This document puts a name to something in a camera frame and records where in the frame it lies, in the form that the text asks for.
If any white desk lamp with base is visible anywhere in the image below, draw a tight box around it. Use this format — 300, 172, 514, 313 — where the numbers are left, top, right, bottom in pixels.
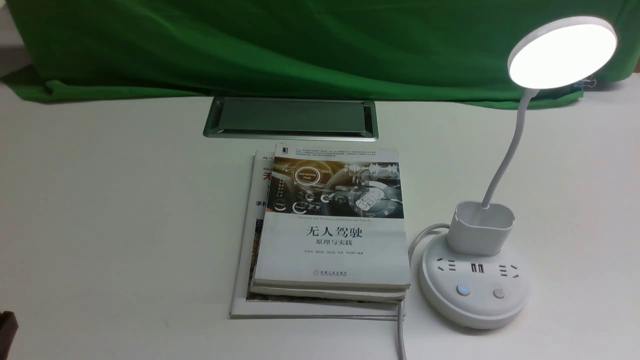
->
411, 16, 618, 330

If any white self-driving book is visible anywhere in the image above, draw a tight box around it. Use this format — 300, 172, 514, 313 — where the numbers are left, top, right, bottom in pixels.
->
253, 143, 410, 291

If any large bottom white magazine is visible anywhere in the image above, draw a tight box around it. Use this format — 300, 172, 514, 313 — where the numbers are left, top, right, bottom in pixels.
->
230, 151, 398, 322

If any middle book in stack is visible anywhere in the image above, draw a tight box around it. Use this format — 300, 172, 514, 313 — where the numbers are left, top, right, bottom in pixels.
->
248, 281, 407, 303

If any green backdrop cloth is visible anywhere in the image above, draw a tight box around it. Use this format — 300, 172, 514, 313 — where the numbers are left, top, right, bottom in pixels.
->
2, 0, 640, 109

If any binder clip on cloth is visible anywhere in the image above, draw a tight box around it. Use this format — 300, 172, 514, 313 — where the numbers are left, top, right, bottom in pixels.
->
573, 75, 598, 91

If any dark brown object at edge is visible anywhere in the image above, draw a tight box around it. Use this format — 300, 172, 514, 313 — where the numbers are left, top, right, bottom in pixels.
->
0, 311, 19, 360

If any silver desk cable grommet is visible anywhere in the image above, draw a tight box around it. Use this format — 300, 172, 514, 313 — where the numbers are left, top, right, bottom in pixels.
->
202, 96, 379, 142

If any white lamp power cable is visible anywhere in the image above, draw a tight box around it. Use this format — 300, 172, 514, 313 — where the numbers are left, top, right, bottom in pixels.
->
396, 223, 451, 360

